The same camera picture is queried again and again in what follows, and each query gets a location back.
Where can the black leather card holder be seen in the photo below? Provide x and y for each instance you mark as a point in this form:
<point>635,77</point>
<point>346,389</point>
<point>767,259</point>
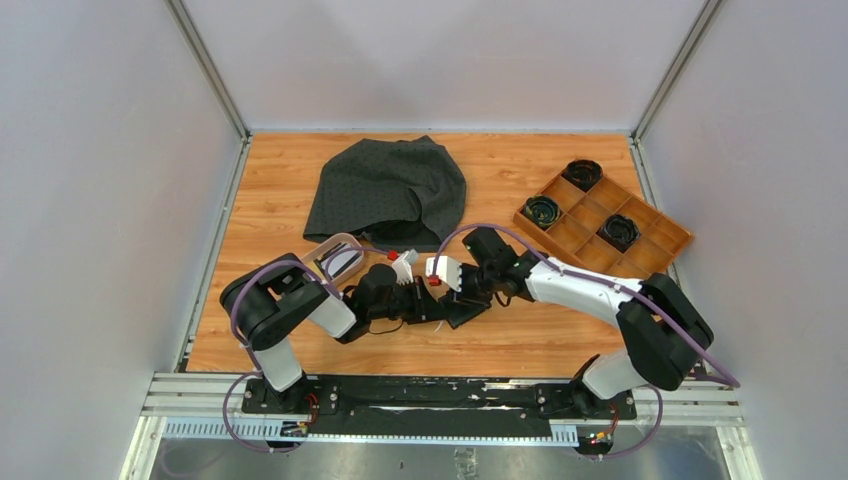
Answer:
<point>456,314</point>

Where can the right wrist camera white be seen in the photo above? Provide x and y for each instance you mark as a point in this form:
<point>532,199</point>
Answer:
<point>443,270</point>

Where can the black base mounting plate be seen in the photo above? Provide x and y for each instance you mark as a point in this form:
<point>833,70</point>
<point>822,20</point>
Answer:
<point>437,406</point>

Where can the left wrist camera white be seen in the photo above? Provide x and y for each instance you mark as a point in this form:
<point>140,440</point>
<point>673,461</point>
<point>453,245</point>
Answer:
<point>402,265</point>

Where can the orange compartment tray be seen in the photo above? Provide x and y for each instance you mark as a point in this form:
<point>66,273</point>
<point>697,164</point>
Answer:
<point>573,237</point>

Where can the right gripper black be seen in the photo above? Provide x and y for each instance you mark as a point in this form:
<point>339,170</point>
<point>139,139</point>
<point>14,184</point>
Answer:
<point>466,296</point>

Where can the aluminium frame rail front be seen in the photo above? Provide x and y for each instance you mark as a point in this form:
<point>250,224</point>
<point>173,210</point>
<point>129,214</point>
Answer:
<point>208,406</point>

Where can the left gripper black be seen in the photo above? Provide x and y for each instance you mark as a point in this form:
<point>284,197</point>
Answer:
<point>424,307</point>

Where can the black round part top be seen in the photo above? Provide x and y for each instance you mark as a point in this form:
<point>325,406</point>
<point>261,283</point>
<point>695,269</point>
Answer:
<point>583,173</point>

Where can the black round part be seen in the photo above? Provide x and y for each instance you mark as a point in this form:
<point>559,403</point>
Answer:
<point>619,231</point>
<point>542,211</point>
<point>583,173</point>

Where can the dark grey dotted cloth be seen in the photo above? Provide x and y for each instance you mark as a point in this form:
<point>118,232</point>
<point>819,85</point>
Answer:
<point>397,195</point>

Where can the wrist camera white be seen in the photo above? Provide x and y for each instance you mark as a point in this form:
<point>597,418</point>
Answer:
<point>402,265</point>
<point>443,270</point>

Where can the black round part left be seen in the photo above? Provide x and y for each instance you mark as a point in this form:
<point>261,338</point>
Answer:
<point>542,211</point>

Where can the black round part right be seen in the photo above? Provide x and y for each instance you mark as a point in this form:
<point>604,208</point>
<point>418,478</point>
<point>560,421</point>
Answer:
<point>619,231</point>

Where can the pink oval tray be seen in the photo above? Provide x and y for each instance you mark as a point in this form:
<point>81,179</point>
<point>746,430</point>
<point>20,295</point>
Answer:
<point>337,239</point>

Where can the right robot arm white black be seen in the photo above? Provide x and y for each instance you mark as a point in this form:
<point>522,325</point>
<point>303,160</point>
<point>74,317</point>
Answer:
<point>664,335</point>

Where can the white black credit card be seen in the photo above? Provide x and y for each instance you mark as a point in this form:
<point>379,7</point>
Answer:
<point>338,260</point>

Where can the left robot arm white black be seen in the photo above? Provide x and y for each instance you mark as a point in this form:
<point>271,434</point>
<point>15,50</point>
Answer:
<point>267,304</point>

